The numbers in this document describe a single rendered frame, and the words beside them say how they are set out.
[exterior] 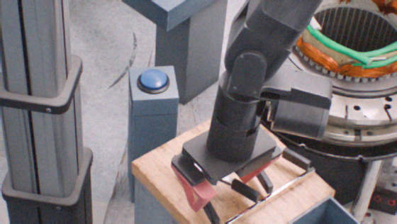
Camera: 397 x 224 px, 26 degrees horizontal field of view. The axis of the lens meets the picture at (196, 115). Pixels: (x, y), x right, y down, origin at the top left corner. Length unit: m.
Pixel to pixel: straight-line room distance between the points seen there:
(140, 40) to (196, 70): 1.34
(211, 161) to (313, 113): 0.14
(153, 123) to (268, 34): 0.48
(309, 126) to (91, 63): 1.93
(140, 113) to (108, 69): 1.51
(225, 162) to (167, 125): 0.33
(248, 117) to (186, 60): 0.60
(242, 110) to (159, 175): 0.23
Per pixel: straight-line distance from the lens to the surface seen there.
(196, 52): 1.56
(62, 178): 1.59
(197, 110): 1.62
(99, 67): 2.82
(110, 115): 2.67
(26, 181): 1.62
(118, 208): 1.47
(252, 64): 0.90
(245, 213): 1.10
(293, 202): 1.14
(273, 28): 0.88
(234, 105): 0.95
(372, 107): 1.24
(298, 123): 0.96
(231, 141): 0.99
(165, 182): 1.14
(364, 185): 1.39
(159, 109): 1.31
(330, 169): 1.57
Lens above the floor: 1.96
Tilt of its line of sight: 47 degrees down
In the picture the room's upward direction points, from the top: 5 degrees clockwise
